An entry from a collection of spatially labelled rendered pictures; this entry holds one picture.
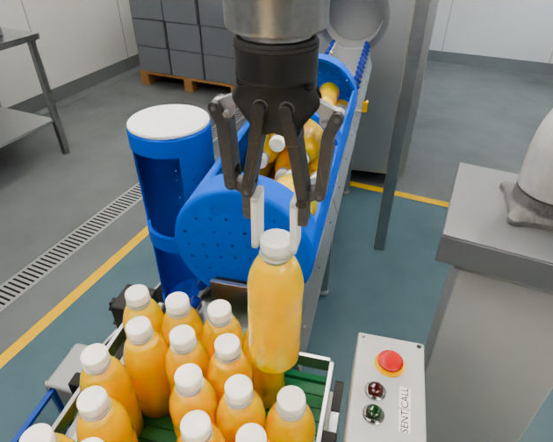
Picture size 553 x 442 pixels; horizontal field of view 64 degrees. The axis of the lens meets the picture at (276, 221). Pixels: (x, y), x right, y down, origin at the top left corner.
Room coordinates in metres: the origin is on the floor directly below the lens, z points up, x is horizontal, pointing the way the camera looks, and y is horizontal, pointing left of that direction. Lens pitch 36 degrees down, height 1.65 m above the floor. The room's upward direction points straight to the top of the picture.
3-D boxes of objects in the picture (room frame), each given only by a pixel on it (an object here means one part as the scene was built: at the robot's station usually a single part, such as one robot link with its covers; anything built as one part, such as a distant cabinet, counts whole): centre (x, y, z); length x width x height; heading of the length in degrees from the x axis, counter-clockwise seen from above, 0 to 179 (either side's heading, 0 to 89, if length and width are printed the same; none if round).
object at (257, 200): (0.41, 0.02, 1.36); 0.03 x 0.01 x 0.07; 166
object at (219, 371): (0.42, 0.07, 1.00); 0.07 x 0.07 x 0.19
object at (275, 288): (0.40, 0.00, 1.22); 0.07 x 0.07 x 0.19
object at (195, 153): (1.42, 0.37, 0.59); 0.28 x 0.28 x 0.88
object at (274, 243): (0.40, 0.00, 1.32); 0.04 x 0.04 x 0.02
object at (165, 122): (1.42, 0.37, 1.03); 0.28 x 0.28 x 0.01
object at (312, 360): (0.54, 0.10, 0.96); 0.40 x 0.01 x 0.03; 76
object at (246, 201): (0.41, 0.04, 1.38); 0.03 x 0.01 x 0.05; 76
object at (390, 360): (0.40, -0.17, 1.11); 0.04 x 0.04 x 0.01
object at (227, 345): (0.42, 0.07, 1.10); 0.04 x 0.04 x 0.02
